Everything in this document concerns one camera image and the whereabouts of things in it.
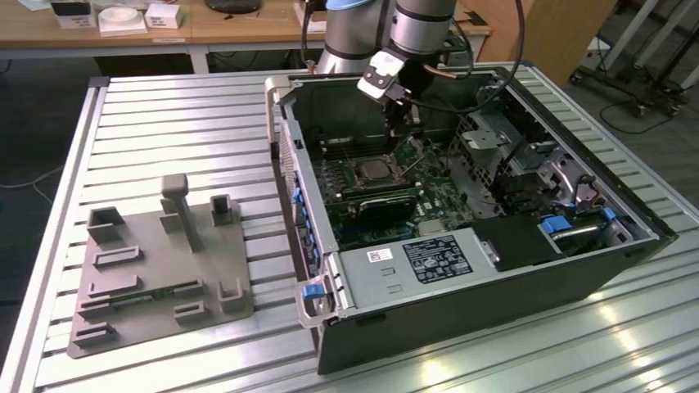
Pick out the wheeled equipment cart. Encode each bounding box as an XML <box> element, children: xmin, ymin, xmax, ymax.
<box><xmin>568</xmin><ymin>0</ymin><xmax>699</xmax><ymax>120</ymax></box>

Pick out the green motherboard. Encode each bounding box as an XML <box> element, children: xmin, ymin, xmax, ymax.
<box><xmin>314</xmin><ymin>130</ymin><xmax>477</xmax><ymax>253</ymax></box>

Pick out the green RAM stick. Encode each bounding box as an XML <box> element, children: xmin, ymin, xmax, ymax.
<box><xmin>113</xmin><ymin>286</ymin><xmax>183</xmax><ymax>308</ymax></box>

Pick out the plain white box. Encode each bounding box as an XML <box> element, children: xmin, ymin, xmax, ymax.
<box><xmin>143</xmin><ymin>2</ymin><xmax>186</xmax><ymax>29</ymax></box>

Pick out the silver chipset heat sink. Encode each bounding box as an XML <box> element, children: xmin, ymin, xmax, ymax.
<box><xmin>419</xmin><ymin>219</ymin><xmax>455</xmax><ymax>237</ymax></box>

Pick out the thin black base cable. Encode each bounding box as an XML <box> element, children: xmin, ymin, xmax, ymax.
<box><xmin>298</xmin><ymin>0</ymin><xmax>322</xmax><ymax>69</ymax></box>

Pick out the wooden desk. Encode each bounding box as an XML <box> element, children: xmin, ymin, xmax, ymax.
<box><xmin>190</xmin><ymin>0</ymin><xmax>494</xmax><ymax>75</ymax></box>
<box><xmin>0</xmin><ymin>0</ymin><xmax>197</xmax><ymax>75</ymax></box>

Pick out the RAM slot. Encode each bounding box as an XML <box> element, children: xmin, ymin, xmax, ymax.
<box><xmin>323</xmin><ymin>148</ymin><xmax>395</xmax><ymax>159</ymax></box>
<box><xmin>321</xmin><ymin>140</ymin><xmax>390</xmax><ymax>149</ymax></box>
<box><xmin>322</xmin><ymin>144</ymin><xmax>393</xmax><ymax>154</ymax></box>
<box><xmin>319</xmin><ymin>136</ymin><xmax>389</xmax><ymax>145</ymax></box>

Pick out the metal socket cover frame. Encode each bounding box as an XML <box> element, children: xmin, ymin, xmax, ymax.
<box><xmin>395</xmin><ymin>137</ymin><xmax>431</xmax><ymax>165</ymax></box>

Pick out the black graphics card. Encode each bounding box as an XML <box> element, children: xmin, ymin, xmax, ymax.
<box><xmin>349</xmin><ymin>195</ymin><xmax>418</xmax><ymax>243</ymax></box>

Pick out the black open PC case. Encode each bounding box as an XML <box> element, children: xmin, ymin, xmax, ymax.
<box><xmin>263</xmin><ymin>61</ymin><xmax>681</xmax><ymax>376</ymax></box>

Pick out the grey metal disk bay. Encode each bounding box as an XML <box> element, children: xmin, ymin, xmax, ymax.
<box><xmin>447</xmin><ymin>79</ymin><xmax>581</xmax><ymax>220</ymax></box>

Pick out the hard disk in blue carrier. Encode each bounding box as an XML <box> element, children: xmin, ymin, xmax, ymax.
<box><xmin>538</xmin><ymin>215</ymin><xmax>630</xmax><ymax>257</ymax></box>

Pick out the thin wire locking lever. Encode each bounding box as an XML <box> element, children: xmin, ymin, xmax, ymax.
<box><xmin>401</xmin><ymin>156</ymin><xmax>429</xmax><ymax>181</ymax></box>

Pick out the white box with black label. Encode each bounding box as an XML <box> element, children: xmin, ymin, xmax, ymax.
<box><xmin>51</xmin><ymin>0</ymin><xmax>94</xmax><ymax>30</ymax></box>

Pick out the CPU socket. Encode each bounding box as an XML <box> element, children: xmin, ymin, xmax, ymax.
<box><xmin>349</xmin><ymin>155</ymin><xmax>409</xmax><ymax>192</ymax></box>

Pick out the grey plastic parts rack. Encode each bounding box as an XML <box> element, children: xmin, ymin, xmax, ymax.
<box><xmin>65</xmin><ymin>174</ymin><xmax>258</xmax><ymax>359</ymax></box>

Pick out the brown wooden panel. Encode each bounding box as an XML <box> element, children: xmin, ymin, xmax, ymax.
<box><xmin>522</xmin><ymin>0</ymin><xmax>604</xmax><ymax>88</ymax></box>

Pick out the silver power supply unit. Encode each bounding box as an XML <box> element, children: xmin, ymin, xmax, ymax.
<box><xmin>331</xmin><ymin>227</ymin><xmax>503</xmax><ymax>313</ymax></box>

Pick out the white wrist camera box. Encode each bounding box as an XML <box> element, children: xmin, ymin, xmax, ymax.
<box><xmin>358</xmin><ymin>51</ymin><xmax>410</xmax><ymax>100</ymax></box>

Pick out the black round object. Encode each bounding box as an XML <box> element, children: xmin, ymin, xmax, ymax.
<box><xmin>205</xmin><ymin>0</ymin><xmax>263</xmax><ymax>13</ymax></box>

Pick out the black plastic shroud box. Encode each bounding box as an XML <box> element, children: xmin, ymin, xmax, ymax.
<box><xmin>474</xmin><ymin>215</ymin><xmax>568</xmax><ymax>273</ymax></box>

